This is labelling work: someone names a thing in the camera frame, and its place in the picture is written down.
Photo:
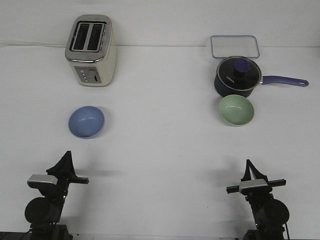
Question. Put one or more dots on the clear blue-rimmed container lid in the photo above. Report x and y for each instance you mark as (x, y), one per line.
(223, 46)

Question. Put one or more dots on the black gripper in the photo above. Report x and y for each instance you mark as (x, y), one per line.
(249, 167)
(65, 173)

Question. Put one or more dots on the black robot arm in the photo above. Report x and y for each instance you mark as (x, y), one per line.
(270, 215)
(44, 213)

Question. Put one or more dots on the green bowl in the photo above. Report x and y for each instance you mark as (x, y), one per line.
(236, 110)

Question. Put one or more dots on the cream and steel toaster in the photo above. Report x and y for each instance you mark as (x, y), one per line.
(91, 50)

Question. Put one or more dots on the blue bowl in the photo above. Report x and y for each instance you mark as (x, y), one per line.
(86, 122)

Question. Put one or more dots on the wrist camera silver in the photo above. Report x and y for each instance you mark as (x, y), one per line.
(37, 181)
(249, 185)

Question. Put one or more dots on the glass pot lid blue knob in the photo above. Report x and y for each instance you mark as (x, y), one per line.
(239, 72)

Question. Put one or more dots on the dark blue saucepan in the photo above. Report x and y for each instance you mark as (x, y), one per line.
(225, 90)

